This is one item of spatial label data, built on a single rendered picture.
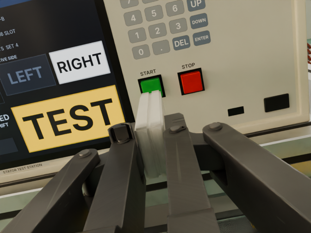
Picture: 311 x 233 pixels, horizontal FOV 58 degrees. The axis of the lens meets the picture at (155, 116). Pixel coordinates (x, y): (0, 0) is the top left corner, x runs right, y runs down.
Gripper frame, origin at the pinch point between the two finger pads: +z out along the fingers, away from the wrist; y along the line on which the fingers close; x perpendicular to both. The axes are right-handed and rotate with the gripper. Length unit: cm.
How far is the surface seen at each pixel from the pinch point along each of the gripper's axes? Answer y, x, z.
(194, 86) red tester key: 3.8, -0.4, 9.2
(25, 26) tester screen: -9.9, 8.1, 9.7
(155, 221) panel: -5.4, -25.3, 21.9
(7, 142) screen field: -15.8, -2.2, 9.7
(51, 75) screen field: -9.1, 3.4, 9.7
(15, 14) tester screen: -10.4, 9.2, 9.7
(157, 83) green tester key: 0.4, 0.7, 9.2
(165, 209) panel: -3.2, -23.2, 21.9
